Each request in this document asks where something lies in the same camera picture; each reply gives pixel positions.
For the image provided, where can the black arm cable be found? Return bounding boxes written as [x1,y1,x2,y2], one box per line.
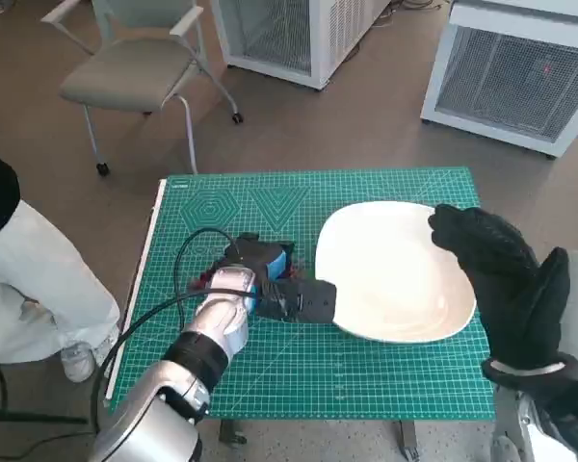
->
[95,229,260,420]

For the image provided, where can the white plate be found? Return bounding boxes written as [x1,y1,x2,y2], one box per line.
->
[314,200,478,345]

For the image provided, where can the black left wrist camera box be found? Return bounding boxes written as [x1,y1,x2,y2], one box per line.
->
[257,280,338,324]

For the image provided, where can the green cutting mat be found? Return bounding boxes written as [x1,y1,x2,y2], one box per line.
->
[106,166,500,423]

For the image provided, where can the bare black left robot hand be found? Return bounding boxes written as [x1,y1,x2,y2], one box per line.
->
[219,232,299,285]

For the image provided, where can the white mesh cabinet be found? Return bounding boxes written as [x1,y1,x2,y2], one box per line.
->
[419,0,578,160]
[209,0,394,91]

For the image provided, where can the person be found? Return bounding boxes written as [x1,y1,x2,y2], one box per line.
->
[0,137,122,384]

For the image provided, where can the metal table leg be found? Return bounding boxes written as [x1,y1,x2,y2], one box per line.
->
[395,419,421,462]
[219,419,250,462]

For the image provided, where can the grey chair with white armrests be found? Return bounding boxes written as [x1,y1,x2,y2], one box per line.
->
[40,0,246,177]

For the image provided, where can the white table edge strip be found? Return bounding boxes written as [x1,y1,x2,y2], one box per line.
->
[104,178,169,401]

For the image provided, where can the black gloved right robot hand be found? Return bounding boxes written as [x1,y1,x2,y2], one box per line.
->
[427,203,572,372]

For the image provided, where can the black stool base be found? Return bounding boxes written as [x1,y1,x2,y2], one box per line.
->
[0,360,91,427]

